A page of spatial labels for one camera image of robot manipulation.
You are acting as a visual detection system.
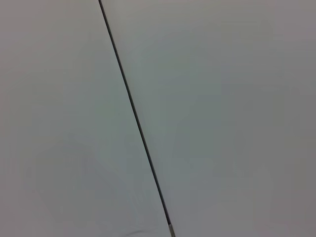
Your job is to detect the black vertical wall strip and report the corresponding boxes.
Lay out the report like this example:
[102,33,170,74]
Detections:
[98,0,176,237]

